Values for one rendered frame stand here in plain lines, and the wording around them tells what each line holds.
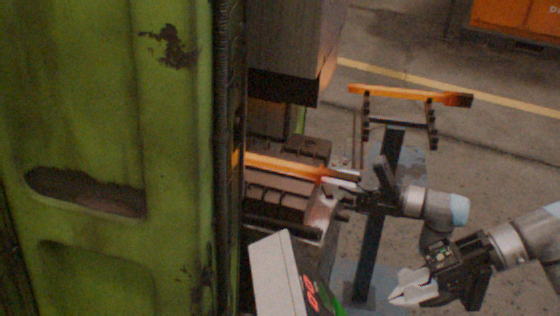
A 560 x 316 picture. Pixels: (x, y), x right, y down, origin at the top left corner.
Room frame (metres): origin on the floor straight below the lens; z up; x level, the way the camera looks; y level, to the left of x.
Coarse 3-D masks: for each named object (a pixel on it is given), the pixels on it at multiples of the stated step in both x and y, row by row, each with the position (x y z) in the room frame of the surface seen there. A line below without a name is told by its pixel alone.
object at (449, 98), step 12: (348, 84) 1.76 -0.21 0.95; (360, 84) 1.77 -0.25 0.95; (384, 96) 1.74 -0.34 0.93; (396, 96) 1.73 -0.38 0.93; (408, 96) 1.73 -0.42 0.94; (420, 96) 1.73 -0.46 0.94; (432, 96) 1.73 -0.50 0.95; (444, 96) 1.73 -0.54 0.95; (456, 96) 1.73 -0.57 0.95; (468, 96) 1.72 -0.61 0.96
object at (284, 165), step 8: (248, 160) 1.21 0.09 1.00; (256, 160) 1.20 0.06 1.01; (264, 160) 1.21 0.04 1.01; (272, 160) 1.21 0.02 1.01; (280, 160) 1.21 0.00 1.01; (280, 168) 1.19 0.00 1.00; (288, 168) 1.18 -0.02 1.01; (296, 168) 1.18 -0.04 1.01; (304, 168) 1.18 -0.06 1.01; (312, 168) 1.19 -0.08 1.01; (320, 168) 1.18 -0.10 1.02; (328, 168) 1.18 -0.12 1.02; (312, 176) 1.17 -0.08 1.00; (320, 176) 1.15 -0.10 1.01; (328, 176) 1.16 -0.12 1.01; (336, 176) 1.15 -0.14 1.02; (344, 176) 1.16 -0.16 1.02; (352, 176) 1.16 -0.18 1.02
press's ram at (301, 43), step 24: (264, 0) 1.03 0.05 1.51; (288, 0) 1.02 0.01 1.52; (312, 0) 1.01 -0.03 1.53; (336, 0) 1.13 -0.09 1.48; (264, 24) 1.03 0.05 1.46; (288, 24) 1.02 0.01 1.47; (312, 24) 1.01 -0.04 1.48; (336, 24) 1.17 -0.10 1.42; (264, 48) 1.03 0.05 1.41; (288, 48) 1.02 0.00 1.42; (312, 48) 1.01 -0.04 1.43; (288, 72) 1.02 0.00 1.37; (312, 72) 1.01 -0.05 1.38
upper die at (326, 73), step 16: (336, 48) 1.21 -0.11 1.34; (336, 64) 1.23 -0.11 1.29; (256, 80) 1.09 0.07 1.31; (272, 80) 1.08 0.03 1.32; (288, 80) 1.07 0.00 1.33; (304, 80) 1.06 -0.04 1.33; (320, 80) 1.06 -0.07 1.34; (256, 96) 1.09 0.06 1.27; (272, 96) 1.08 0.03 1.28; (288, 96) 1.07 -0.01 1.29; (304, 96) 1.06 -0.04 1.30; (320, 96) 1.08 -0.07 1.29
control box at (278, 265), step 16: (272, 240) 0.74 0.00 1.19; (288, 240) 0.73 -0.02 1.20; (256, 256) 0.71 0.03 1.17; (272, 256) 0.70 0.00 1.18; (288, 256) 0.69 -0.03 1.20; (304, 256) 0.75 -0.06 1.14; (256, 272) 0.68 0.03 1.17; (272, 272) 0.67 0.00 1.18; (288, 272) 0.66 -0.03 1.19; (304, 272) 0.68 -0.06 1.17; (256, 288) 0.64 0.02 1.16; (272, 288) 0.64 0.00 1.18; (288, 288) 0.63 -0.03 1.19; (304, 288) 0.64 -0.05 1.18; (256, 304) 0.61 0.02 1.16; (272, 304) 0.60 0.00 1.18; (288, 304) 0.60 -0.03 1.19; (304, 304) 0.59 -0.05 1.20; (320, 304) 0.66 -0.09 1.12
